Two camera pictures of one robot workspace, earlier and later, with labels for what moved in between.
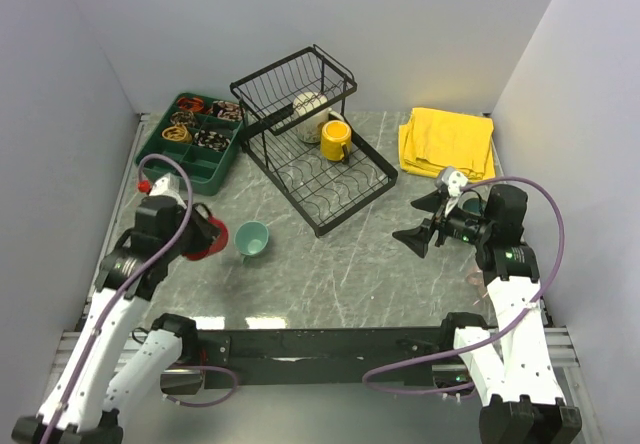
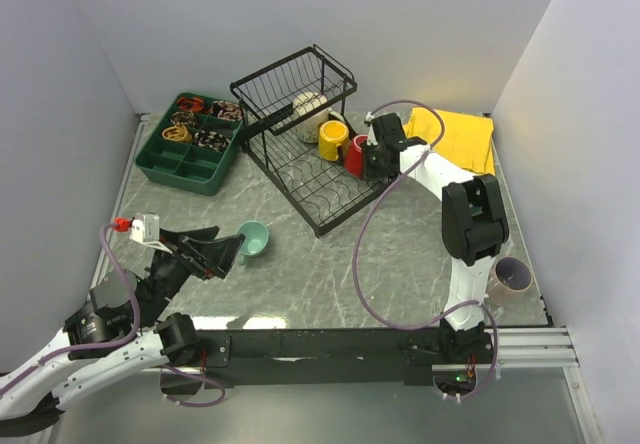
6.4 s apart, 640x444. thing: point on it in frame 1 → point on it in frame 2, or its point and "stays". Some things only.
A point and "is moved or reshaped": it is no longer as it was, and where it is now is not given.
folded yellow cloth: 433,141 stays
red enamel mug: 218,243 is moved or reshaped
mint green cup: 251,238 stays
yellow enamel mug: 335,140 stays
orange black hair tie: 192,104 stays
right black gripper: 417,239 → 371,173
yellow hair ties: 177,132 stays
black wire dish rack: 293,125 stays
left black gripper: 205,232 → 215,256
